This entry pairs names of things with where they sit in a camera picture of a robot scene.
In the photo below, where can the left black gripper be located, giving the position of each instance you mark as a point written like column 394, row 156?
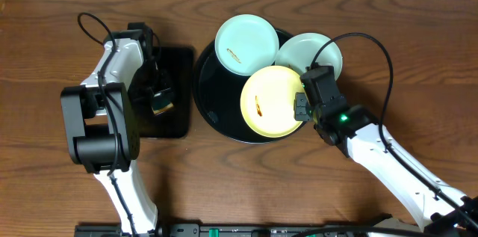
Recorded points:
column 158, row 93

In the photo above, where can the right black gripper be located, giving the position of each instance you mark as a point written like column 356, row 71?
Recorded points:
column 299, row 108

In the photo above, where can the green yellow sponge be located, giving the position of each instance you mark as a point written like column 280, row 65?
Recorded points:
column 161, row 102

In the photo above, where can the yellow plate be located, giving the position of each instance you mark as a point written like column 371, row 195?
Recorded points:
column 267, row 101

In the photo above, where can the light blue plate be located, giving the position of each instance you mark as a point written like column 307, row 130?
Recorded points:
column 298, row 52
column 246, row 43

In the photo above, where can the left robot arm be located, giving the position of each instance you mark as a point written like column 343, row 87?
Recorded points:
column 102, row 133

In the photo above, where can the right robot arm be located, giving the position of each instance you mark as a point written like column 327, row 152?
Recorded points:
column 435, row 206

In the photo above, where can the rectangular black tray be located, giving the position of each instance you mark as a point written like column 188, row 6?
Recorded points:
column 178, row 61

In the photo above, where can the round black tray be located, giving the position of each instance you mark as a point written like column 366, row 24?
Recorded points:
column 216, row 92

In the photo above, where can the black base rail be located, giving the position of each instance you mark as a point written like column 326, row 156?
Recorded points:
column 194, row 230

